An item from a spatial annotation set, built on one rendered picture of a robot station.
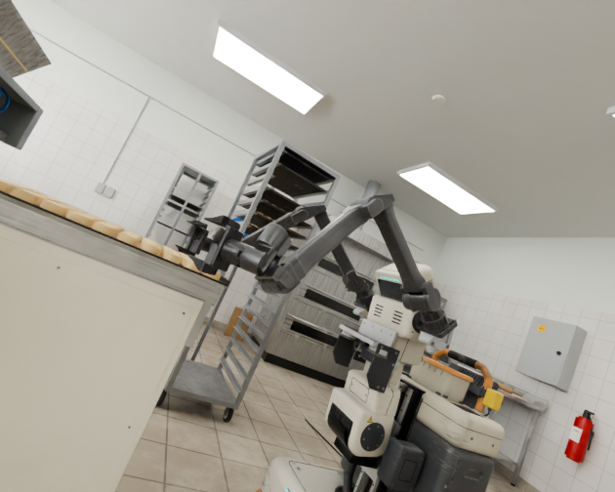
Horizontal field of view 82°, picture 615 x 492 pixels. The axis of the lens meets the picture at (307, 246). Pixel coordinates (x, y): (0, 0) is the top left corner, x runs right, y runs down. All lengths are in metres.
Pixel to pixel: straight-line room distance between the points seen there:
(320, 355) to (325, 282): 0.97
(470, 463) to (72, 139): 5.27
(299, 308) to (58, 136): 3.74
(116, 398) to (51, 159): 4.71
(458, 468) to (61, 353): 1.28
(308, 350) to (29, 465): 3.94
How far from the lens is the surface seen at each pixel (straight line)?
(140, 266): 1.00
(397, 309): 1.43
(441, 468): 1.53
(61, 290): 1.02
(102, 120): 5.58
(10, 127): 1.56
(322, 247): 0.91
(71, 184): 5.48
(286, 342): 4.67
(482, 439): 1.59
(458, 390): 1.67
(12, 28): 1.33
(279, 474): 1.74
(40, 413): 1.10
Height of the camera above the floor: 0.96
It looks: 7 degrees up
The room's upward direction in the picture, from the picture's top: 24 degrees clockwise
